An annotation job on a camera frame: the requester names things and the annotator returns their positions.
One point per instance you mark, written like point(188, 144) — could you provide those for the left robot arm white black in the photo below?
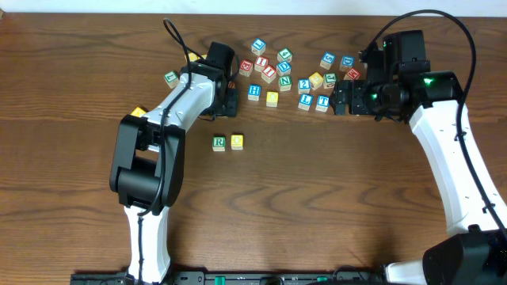
point(148, 165)

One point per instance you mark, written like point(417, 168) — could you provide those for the blue d block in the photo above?
point(284, 68)
point(347, 63)

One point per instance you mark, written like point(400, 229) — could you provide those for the green R block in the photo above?
point(219, 143)

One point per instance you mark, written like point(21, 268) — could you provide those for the blue L block top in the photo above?
point(258, 47)

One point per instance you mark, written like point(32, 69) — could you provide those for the green L block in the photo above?
point(172, 79)

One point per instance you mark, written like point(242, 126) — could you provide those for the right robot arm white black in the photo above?
point(400, 86)

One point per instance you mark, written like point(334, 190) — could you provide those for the green J block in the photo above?
point(330, 80)

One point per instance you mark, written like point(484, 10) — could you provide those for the yellow O block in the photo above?
point(272, 99)
point(237, 142)

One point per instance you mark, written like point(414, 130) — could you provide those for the yellow block top left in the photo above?
point(193, 57)

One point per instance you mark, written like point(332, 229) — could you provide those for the red M block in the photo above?
point(352, 74)

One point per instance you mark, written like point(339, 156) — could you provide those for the blue T block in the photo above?
point(322, 103)

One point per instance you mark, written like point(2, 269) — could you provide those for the blue 2 block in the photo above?
point(304, 86)

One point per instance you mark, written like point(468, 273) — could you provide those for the blue L block lower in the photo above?
point(305, 101)

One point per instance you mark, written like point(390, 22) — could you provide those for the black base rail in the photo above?
point(245, 278)

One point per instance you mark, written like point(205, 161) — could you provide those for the red I block upper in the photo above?
point(260, 63)

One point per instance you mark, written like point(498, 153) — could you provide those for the red i block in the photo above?
point(260, 63)
point(268, 74)

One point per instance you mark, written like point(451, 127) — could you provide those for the green N block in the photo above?
point(285, 83)

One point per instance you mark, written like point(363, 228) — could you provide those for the blue D block centre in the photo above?
point(284, 68)

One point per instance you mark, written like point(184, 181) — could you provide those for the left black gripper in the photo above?
point(228, 104)

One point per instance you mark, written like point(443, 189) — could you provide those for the red E block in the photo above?
point(246, 68)

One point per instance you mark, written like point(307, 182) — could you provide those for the blue l block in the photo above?
point(258, 47)
point(305, 101)

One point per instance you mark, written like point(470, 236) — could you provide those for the blue 5 block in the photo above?
point(327, 60)

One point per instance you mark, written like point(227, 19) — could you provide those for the blue H block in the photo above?
point(254, 92)

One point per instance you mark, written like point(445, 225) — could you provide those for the yellow block far left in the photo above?
point(138, 112)

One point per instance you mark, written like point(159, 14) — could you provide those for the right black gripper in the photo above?
point(360, 89)

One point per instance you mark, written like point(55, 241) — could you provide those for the red I block lower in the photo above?
point(268, 74)

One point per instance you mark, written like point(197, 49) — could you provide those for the blue D block right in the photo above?
point(347, 63)

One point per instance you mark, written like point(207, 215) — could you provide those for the yellow block centre right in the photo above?
point(316, 80)

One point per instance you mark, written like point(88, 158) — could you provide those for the green 4 block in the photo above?
point(284, 54)

